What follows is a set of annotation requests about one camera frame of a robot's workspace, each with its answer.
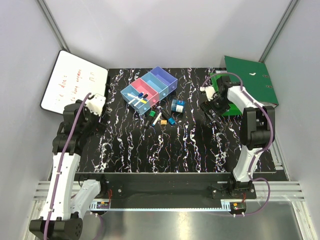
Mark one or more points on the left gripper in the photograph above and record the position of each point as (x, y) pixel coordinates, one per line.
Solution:
(104, 119)

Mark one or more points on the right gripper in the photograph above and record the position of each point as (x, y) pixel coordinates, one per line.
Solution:
(207, 105)

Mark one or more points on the light blue bin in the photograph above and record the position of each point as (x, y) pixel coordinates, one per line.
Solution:
(139, 107)

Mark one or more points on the yellow capped marker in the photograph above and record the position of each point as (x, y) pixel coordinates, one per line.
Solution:
(139, 100)

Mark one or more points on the blue white marker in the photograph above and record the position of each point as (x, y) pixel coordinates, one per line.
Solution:
(133, 96)

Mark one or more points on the purple bin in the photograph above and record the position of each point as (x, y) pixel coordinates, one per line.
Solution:
(166, 78)

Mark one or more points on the pink bin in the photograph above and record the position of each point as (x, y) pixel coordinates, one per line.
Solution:
(141, 86)

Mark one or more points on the light blue capped marker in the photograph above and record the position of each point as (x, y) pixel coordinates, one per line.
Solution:
(157, 119)

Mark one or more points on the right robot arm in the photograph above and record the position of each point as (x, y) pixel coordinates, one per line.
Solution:
(256, 131)

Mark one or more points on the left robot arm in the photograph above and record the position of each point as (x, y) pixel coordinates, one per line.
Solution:
(62, 215)

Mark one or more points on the green plastic folder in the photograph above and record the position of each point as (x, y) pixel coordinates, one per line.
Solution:
(232, 107)

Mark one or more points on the green capped black highlighter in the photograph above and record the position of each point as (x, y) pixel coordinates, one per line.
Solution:
(149, 119)

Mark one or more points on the blue capped black marker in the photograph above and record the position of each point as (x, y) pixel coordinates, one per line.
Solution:
(168, 117)

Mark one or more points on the white dry-erase board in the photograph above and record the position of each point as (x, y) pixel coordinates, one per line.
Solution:
(71, 79)

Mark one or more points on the orange eraser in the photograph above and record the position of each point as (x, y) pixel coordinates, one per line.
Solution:
(163, 122)

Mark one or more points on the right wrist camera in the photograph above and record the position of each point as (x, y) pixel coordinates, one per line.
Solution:
(209, 92)

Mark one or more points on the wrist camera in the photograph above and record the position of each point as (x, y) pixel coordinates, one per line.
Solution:
(209, 92)
(95, 104)

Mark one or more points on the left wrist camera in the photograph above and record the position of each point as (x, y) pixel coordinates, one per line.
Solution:
(95, 104)

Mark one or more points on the green ring binder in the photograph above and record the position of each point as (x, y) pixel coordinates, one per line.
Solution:
(255, 77)

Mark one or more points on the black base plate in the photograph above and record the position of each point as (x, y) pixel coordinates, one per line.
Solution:
(213, 185)

